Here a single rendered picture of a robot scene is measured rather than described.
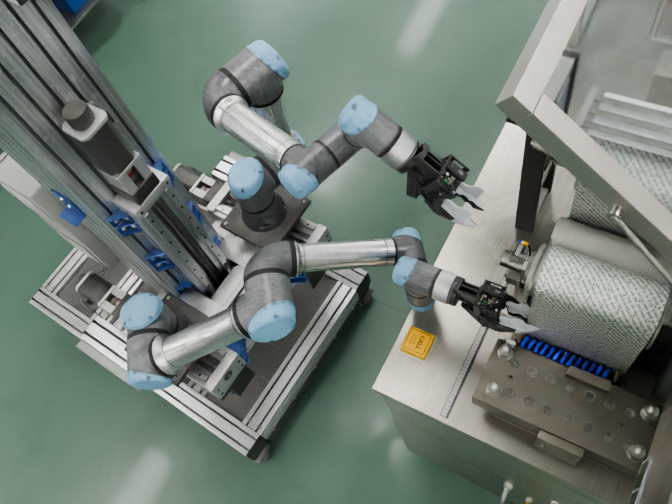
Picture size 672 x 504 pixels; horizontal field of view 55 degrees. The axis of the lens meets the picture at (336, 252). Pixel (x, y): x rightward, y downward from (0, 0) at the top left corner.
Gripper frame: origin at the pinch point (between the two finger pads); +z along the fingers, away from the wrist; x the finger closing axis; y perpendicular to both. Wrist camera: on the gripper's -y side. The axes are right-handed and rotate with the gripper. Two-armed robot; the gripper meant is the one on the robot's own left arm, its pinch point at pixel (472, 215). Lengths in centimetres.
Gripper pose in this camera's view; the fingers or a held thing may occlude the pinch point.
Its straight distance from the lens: 138.4
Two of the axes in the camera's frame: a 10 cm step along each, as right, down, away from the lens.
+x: 4.7, -8.2, 3.3
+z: 7.8, 5.6, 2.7
